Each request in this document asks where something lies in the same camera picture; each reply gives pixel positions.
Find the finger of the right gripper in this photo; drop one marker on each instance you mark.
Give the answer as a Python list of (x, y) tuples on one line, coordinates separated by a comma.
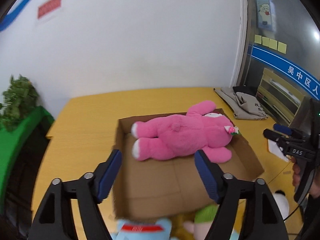
[(281, 137), (282, 128)]

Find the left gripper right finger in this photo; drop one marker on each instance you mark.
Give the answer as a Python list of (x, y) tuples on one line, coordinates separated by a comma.
[(262, 218)]

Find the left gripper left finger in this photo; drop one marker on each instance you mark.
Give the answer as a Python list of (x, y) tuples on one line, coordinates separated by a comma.
[(54, 217)]

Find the white panda plush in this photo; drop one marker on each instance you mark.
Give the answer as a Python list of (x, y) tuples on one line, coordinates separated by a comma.
[(282, 203)]

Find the pink green plush toy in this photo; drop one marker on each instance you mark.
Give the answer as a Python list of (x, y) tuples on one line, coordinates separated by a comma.
[(202, 222)]

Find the pink plush bear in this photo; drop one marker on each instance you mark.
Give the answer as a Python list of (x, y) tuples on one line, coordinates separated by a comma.
[(179, 135)]

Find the blue plush toy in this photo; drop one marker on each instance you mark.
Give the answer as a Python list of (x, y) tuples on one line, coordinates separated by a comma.
[(129, 230)]

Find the person's right hand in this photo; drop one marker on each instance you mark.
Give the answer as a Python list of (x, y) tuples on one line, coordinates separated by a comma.
[(315, 187)]

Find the white paper sheet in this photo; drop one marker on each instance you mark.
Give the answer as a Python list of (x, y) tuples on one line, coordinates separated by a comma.
[(274, 149)]

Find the yellow wooden shelf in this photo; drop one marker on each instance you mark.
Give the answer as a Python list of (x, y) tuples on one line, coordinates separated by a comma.
[(280, 99)]

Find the grey cloth bag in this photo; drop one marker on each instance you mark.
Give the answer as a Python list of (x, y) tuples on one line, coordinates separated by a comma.
[(243, 105)]

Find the yellow sticky notes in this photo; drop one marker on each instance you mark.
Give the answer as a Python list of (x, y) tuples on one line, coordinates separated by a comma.
[(271, 43)]

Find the brown plush toy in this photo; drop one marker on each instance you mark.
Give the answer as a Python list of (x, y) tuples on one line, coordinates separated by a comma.
[(178, 229)]

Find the green table cloth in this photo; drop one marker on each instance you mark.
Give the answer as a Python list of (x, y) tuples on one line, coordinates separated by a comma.
[(12, 142)]

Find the cartoon sheep poster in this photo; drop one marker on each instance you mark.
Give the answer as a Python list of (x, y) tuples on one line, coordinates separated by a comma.
[(265, 15)]

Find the green potted plant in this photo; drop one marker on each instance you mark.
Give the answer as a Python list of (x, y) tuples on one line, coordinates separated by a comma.
[(19, 100)]

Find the red wall notice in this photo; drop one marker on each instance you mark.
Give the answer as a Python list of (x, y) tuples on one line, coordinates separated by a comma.
[(48, 7)]

